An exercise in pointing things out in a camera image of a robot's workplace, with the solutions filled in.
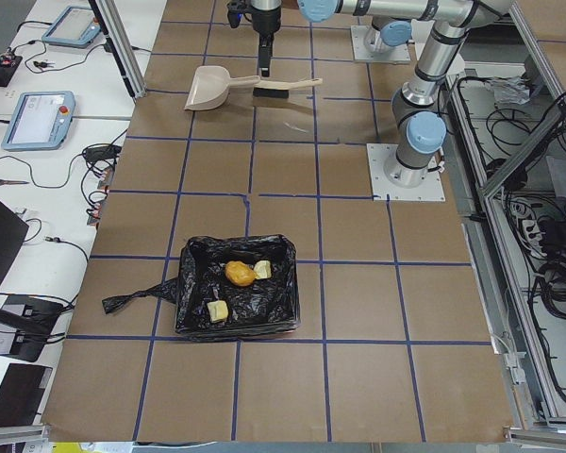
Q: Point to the pale green food piece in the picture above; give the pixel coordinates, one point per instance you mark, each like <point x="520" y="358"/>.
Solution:
<point x="263" y="269"/>

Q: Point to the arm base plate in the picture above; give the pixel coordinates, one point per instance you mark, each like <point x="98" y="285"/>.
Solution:
<point x="390" y="181"/>
<point x="399" y="55"/>

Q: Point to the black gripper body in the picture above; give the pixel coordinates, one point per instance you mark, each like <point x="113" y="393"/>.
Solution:
<point x="266" y="21"/>

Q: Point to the white plastic dustpan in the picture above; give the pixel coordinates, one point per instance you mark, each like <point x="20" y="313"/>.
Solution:
<point x="211" y="85"/>

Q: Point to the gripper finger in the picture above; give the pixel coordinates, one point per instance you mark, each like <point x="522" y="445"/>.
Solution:
<point x="264" y="65"/>

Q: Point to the brown potato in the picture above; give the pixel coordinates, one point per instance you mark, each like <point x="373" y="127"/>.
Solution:
<point x="239" y="273"/>

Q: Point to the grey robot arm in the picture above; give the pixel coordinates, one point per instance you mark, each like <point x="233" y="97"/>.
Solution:
<point x="387" y="33"/>
<point x="422" y="131"/>

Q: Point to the orange bread chunk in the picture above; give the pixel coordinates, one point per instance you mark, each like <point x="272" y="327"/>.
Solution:
<point x="217" y="311"/>

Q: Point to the aluminium frame post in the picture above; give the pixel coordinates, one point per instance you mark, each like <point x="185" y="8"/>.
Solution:
<point x="112" y="27"/>

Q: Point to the far blue teach pendant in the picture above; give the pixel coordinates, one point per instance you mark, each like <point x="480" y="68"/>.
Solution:
<point x="75" y="27"/>

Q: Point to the bin with black bag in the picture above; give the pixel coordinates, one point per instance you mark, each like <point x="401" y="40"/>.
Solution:
<point x="266" y="307"/>

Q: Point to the blue teach pendant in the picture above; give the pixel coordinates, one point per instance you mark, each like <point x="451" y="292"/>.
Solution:
<point x="75" y="27"/>
<point x="41" y="121"/>

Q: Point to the near blue teach pendant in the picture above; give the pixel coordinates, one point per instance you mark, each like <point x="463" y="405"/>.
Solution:
<point x="41" y="121"/>

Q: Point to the black power adapter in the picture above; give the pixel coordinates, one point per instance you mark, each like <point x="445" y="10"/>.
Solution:
<point x="101" y="152"/>

